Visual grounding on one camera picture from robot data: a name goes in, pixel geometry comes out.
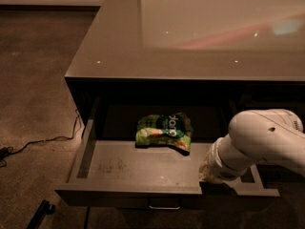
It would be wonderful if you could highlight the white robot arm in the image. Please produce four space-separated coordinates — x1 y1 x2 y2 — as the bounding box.
199 109 305 184

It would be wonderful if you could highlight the drawer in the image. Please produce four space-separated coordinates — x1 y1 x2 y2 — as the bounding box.
55 99 280 211

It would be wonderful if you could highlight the black power adapter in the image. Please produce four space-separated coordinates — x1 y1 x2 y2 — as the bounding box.
0 147 10 159

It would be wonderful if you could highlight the thin black floor cable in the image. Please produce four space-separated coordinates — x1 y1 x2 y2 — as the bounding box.
0 109 80 168

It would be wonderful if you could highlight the black cable along cabinet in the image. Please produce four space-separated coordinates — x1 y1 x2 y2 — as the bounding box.
83 206 92 229

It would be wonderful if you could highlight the green snack bag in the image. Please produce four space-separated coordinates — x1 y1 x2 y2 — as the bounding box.
135 113 193 154

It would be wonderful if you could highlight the black bar on floor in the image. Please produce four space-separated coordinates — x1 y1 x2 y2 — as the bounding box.
26 199 55 229

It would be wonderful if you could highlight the dark cabinet with glossy top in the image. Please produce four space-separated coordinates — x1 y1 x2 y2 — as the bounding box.
65 0 305 141

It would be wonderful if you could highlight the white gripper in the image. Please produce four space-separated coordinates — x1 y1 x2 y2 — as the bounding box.
198 136 247 184

